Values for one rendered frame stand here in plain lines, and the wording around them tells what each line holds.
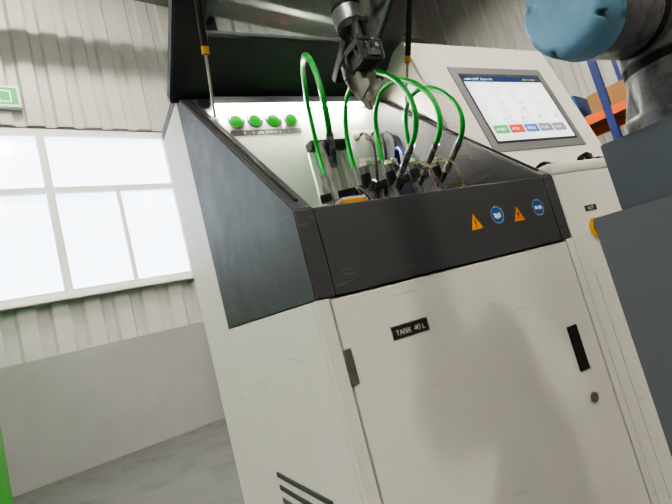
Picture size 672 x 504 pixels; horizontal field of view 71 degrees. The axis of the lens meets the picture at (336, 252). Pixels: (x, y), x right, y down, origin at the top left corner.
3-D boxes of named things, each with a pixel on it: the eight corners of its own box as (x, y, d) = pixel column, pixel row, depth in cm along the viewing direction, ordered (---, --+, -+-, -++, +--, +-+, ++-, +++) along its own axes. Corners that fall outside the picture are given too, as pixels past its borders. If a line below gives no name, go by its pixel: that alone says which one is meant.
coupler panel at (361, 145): (374, 207, 151) (349, 118, 154) (369, 210, 154) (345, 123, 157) (406, 203, 157) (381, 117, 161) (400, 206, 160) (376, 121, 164)
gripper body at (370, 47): (361, 59, 108) (347, 12, 110) (343, 79, 116) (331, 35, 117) (387, 60, 112) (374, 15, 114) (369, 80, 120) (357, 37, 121)
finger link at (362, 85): (370, 99, 109) (359, 63, 110) (357, 112, 114) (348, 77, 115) (381, 99, 111) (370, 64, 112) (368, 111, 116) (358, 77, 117)
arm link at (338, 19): (326, 20, 118) (354, 22, 122) (331, 36, 117) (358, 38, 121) (340, -1, 112) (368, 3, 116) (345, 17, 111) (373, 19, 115)
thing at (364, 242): (336, 295, 80) (313, 206, 82) (325, 299, 84) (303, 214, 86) (562, 240, 110) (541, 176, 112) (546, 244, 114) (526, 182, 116)
